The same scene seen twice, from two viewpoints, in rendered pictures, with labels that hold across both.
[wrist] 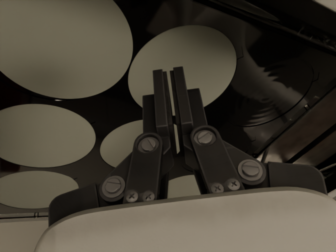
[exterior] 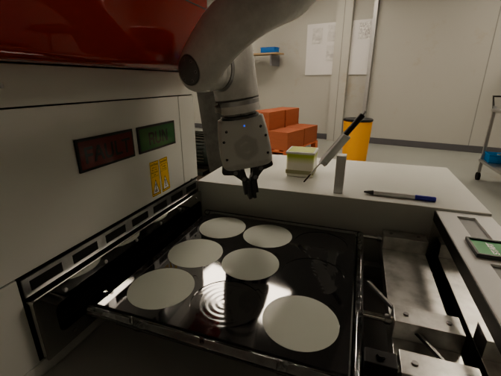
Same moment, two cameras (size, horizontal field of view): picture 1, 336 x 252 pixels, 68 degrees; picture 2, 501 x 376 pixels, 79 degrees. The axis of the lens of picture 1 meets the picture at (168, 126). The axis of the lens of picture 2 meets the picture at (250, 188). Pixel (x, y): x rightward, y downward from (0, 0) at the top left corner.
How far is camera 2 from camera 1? 72 cm
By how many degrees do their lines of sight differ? 121
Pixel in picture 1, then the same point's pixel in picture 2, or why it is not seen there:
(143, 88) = (249, 237)
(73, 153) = (206, 260)
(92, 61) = (230, 229)
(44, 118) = (203, 243)
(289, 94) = (335, 244)
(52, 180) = (180, 278)
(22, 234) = not seen: outside the picture
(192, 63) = (270, 231)
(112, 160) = (227, 268)
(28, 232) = not seen: outside the picture
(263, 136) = (344, 265)
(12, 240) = not seen: outside the picture
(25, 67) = (208, 230)
